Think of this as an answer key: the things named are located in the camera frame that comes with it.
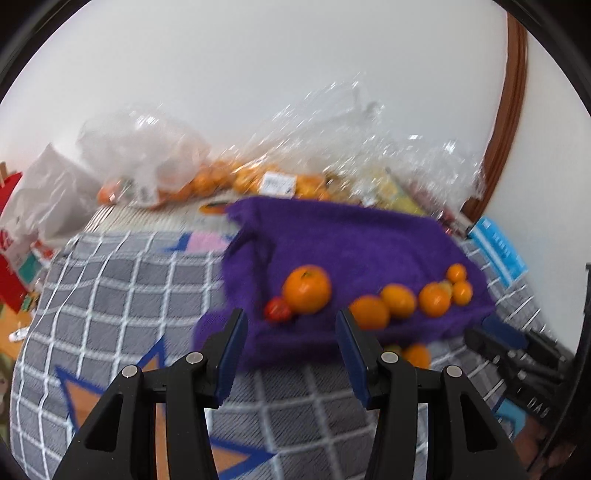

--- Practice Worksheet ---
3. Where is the red paper bag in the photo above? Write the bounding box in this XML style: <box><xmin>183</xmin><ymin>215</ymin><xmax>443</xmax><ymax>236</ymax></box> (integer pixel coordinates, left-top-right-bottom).
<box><xmin>0</xmin><ymin>161</ymin><xmax>31</xmax><ymax>315</ymax></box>

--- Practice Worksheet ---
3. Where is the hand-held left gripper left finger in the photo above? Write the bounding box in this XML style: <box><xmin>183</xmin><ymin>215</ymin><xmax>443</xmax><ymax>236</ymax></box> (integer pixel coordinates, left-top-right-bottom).
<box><xmin>53</xmin><ymin>308</ymin><xmax>250</xmax><ymax>480</ymax></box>

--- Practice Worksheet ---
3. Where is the large clear plastic bag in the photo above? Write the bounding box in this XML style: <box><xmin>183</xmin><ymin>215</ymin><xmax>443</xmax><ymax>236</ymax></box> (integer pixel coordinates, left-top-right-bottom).
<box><xmin>208</xmin><ymin>80</ymin><xmax>488</xmax><ymax>217</ymax></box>

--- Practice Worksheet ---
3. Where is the large orange with leafy stem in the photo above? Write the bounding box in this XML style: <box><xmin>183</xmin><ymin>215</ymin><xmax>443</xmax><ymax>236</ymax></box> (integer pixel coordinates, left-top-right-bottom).
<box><xmin>281</xmin><ymin>265</ymin><xmax>332</xmax><ymax>316</ymax></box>

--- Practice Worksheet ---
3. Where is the medium smooth orange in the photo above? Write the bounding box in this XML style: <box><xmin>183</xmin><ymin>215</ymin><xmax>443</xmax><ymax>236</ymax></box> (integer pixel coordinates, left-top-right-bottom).
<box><xmin>380</xmin><ymin>284</ymin><xmax>417</xmax><ymax>319</ymax></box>
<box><xmin>348</xmin><ymin>296</ymin><xmax>391</xmax><ymax>330</ymax></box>
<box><xmin>418</xmin><ymin>282</ymin><xmax>452</xmax><ymax>318</ymax></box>

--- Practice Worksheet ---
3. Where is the grey checked blanket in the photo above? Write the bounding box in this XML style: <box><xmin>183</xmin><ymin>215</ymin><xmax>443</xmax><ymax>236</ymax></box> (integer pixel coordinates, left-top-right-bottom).
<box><xmin>9</xmin><ymin>203</ymin><xmax>573</xmax><ymax>480</ymax></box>

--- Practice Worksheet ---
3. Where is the small red tomato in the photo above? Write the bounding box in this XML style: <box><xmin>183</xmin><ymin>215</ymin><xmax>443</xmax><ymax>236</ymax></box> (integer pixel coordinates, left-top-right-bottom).
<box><xmin>264</xmin><ymin>298</ymin><xmax>294</xmax><ymax>322</ymax></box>

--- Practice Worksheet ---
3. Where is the brown wooden frame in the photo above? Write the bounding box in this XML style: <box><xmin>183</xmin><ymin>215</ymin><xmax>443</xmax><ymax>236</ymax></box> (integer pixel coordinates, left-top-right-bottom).
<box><xmin>462</xmin><ymin>11</ymin><xmax>529</xmax><ymax>227</ymax></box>

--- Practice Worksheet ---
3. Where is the person's right hand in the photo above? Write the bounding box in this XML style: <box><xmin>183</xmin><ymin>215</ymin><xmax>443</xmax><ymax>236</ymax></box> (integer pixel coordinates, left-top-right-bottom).
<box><xmin>524</xmin><ymin>411</ymin><xmax>578</xmax><ymax>476</ymax></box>

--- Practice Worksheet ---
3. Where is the pile of bagged oranges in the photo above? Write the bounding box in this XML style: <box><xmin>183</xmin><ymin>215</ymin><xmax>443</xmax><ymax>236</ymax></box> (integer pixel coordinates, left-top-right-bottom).
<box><xmin>97</xmin><ymin>159</ymin><xmax>331</xmax><ymax>206</ymax></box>

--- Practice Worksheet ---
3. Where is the small oval orange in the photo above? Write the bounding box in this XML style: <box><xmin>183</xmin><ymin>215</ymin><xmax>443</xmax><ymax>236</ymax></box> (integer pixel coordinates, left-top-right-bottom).
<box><xmin>401</xmin><ymin>343</ymin><xmax>432</xmax><ymax>370</ymax></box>

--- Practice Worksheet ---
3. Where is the purple towel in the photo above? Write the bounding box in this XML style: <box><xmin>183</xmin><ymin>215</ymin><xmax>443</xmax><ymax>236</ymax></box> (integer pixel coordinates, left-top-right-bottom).
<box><xmin>191</xmin><ymin>196</ymin><xmax>497</xmax><ymax>370</ymax></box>

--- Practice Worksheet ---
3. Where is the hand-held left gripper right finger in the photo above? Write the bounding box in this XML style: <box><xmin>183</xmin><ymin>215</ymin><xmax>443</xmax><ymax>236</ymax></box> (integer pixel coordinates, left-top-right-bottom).
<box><xmin>335</xmin><ymin>308</ymin><xmax>529</xmax><ymax>480</ymax></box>

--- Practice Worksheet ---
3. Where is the small clear plastic bag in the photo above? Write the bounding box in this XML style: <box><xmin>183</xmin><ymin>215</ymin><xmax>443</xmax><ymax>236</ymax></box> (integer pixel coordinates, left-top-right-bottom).
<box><xmin>76</xmin><ymin>107</ymin><xmax>211</xmax><ymax>208</ymax></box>

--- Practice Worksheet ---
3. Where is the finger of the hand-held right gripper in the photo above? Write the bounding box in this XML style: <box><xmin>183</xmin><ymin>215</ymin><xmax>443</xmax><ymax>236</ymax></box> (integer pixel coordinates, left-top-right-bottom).
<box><xmin>464</xmin><ymin>326</ymin><xmax>509</xmax><ymax>371</ymax></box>
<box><xmin>482</xmin><ymin>318</ymin><xmax>527</xmax><ymax>350</ymax></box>

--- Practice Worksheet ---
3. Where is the white plastic bag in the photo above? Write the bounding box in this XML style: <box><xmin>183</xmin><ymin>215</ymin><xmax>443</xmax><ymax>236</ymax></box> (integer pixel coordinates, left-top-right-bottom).
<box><xmin>7</xmin><ymin>143</ymin><xmax>100</xmax><ymax>245</ymax></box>

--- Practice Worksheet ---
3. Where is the yellow package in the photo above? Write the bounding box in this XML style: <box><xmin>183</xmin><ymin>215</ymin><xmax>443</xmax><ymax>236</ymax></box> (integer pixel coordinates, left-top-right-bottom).
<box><xmin>369</xmin><ymin>168</ymin><xmax>428</xmax><ymax>215</ymax></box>

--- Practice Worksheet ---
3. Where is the blue tissue pack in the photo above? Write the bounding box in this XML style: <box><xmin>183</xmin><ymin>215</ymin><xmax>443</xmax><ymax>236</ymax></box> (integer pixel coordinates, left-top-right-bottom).
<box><xmin>468</xmin><ymin>216</ymin><xmax>529</xmax><ymax>288</ymax></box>

